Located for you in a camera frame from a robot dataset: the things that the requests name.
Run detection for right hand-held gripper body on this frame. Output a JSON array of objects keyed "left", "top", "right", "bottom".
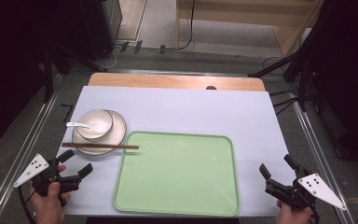
[{"left": 264, "top": 165, "right": 348, "bottom": 211}]

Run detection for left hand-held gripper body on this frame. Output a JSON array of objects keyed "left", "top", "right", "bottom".
[{"left": 13, "top": 153, "right": 82, "bottom": 208}]

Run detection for person's left hand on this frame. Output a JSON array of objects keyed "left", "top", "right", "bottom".
[{"left": 29, "top": 164, "right": 73, "bottom": 224}]

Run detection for person's right hand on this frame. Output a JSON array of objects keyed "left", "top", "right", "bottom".
[{"left": 274, "top": 199, "right": 314, "bottom": 224}]

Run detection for brown wooden chopstick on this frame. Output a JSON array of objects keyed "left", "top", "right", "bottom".
[
  {"left": 62, "top": 142, "right": 140, "bottom": 149},
  {"left": 62, "top": 144, "right": 140, "bottom": 151}
]

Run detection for white ceramic spoon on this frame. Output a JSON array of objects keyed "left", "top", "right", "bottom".
[{"left": 65, "top": 120, "right": 110, "bottom": 134}]

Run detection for white ceramic bowl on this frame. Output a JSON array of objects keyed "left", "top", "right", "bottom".
[{"left": 76, "top": 108, "right": 115, "bottom": 140}]

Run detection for white ceramic plate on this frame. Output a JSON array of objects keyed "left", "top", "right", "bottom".
[{"left": 72, "top": 109, "right": 128, "bottom": 157}]

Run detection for light green tray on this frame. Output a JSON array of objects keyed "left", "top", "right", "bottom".
[{"left": 112, "top": 130, "right": 241, "bottom": 217}]

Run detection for black tripod stand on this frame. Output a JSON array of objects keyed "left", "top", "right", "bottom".
[
  {"left": 247, "top": 46, "right": 320, "bottom": 113},
  {"left": 40, "top": 41, "right": 108, "bottom": 105}
]

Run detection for white table mat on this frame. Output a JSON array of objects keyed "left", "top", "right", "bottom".
[{"left": 56, "top": 85, "right": 296, "bottom": 217}]

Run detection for dark curtain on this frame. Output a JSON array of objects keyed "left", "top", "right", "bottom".
[
  {"left": 301, "top": 0, "right": 358, "bottom": 172},
  {"left": 0, "top": 0, "right": 88, "bottom": 154}
]

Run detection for wooden table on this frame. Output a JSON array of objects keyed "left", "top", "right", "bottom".
[{"left": 88, "top": 72, "right": 267, "bottom": 92}]

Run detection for black computer tower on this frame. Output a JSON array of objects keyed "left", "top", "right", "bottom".
[{"left": 79, "top": 0, "right": 123, "bottom": 61}]

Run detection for light wooden shelf unit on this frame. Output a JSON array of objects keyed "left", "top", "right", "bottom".
[{"left": 174, "top": 0, "right": 325, "bottom": 58}]

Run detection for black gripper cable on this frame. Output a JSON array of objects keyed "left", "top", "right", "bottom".
[
  {"left": 17, "top": 186, "right": 37, "bottom": 224},
  {"left": 307, "top": 203, "right": 321, "bottom": 224}
]

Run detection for aluminium rail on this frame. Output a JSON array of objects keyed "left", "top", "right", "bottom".
[
  {"left": 0, "top": 73, "right": 73, "bottom": 224},
  {"left": 292, "top": 99, "right": 355, "bottom": 224}
]

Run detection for black floor cables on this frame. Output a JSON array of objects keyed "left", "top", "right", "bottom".
[{"left": 261, "top": 55, "right": 302, "bottom": 117}]

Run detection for black hanging cable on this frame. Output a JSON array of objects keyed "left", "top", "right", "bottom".
[{"left": 155, "top": 0, "right": 197, "bottom": 51}]

